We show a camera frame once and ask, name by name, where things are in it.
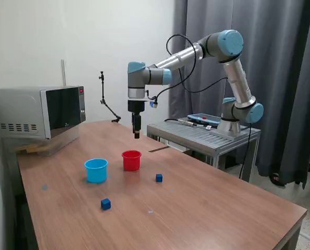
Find white vertical pole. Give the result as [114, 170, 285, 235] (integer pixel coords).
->
[61, 59, 67, 88]

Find robot teach pendant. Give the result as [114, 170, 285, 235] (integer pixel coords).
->
[187, 112, 221, 126]

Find black cable with metal connector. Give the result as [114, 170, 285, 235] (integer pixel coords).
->
[164, 117, 211, 129]

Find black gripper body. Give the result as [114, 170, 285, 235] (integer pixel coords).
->
[127, 100, 146, 122]

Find silver microwave oven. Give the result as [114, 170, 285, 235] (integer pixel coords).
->
[0, 85, 87, 141]

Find dark grey curtain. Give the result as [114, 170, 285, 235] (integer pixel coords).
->
[169, 0, 310, 190]

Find blue plastic cup bin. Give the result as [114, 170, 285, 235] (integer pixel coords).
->
[84, 157, 109, 184]

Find red plastic cup bin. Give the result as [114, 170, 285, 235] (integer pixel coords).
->
[121, 150, 143, 172]

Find thin grey strip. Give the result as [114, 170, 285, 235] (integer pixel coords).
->
[148, 146, 170, 154]

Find wooden pieces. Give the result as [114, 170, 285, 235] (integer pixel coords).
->
[14, 144, 48, 155]

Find aluminium robot stand table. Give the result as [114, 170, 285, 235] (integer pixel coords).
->
[146, 119, 262, 183]

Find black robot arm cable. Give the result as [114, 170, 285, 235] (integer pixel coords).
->
[144, 34, 229, 105]

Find black sandal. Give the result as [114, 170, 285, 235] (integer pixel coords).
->
[268, 171, 287, 188]

